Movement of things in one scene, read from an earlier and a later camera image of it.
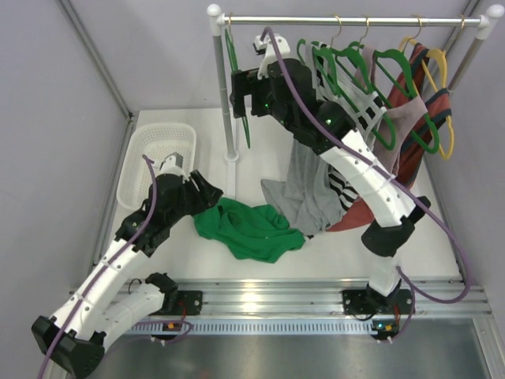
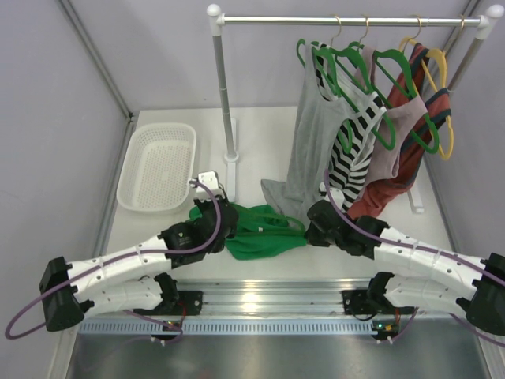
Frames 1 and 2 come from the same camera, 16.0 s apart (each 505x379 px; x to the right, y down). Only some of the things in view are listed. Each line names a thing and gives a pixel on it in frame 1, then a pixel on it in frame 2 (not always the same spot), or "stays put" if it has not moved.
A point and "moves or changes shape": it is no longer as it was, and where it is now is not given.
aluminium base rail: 454,295 stays put
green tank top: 259,234 moves or changes shape
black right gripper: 241,85 → 314,238
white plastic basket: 156,141 stays put
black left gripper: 196,189 → 220,215
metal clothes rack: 485,24 stays put
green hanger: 234,64 → 270,216
